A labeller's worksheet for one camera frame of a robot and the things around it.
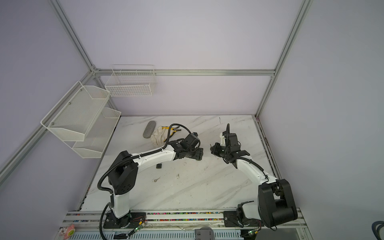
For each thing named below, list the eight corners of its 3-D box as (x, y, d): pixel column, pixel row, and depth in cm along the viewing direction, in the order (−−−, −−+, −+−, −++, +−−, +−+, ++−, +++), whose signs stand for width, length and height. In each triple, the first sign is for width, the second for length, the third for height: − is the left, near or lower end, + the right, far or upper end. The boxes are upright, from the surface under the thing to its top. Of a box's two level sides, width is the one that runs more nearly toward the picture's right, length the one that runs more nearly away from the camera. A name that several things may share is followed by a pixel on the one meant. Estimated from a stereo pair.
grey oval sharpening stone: (142, 137, 109) (141, 135, 106) (150, 122, 118) (149, 120, 116) (149, 138, 108) (148, 136, 106) (156, 123, 118) (156, 121, 116)
